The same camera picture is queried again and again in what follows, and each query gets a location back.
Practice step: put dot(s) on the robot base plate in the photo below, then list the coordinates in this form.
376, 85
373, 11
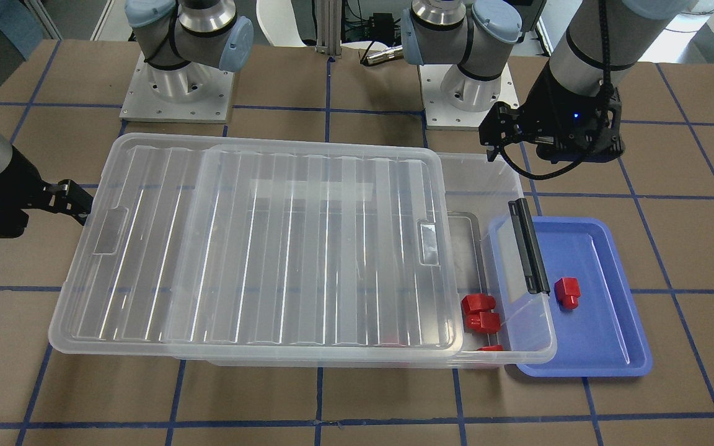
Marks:
177, 93
455, 102

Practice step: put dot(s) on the clear plastic storage box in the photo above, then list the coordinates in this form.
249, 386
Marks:
493, 260

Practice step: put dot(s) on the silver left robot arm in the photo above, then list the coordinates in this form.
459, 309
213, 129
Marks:
603, 40

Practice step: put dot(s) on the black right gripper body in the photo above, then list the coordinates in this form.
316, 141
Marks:
15, 179

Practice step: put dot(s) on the clear plastic box lid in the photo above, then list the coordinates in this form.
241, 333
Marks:
115, 298

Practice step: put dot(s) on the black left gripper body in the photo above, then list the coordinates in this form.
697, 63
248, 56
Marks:
550, 114

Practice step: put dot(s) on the blue tray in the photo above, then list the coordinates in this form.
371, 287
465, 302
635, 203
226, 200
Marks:
603, 336

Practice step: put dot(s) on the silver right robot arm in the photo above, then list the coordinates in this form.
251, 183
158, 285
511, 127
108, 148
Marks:
59, 100

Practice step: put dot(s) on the red block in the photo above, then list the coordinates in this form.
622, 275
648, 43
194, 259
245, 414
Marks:
491, 348
477, 303
568, 291
483, 322

